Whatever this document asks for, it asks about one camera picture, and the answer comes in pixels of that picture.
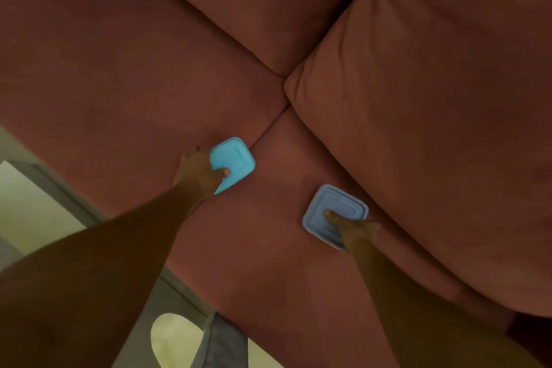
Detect teal box with white lid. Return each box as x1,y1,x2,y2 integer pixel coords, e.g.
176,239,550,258
209,136,256,195

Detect person's right hand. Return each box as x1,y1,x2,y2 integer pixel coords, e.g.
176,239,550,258
323,209,381,252

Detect red fabric sofa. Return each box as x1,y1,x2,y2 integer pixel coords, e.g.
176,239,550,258
0,0,552,368

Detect person's grey trousers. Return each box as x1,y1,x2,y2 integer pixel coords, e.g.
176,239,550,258
191,311,250,368

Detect blue-grey plastic box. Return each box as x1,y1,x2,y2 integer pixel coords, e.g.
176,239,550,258
301,183,370,251

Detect person's left hand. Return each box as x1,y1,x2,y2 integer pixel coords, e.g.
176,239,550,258
172,147,232,209

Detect person's right forearm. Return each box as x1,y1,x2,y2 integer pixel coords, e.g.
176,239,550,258
347,238,549,368

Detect red sofa back cushion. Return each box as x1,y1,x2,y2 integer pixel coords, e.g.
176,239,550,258
122,0,382,78
283,0,552,318

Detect person's left forearm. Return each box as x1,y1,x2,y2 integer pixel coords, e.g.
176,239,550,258
0,184,204,368

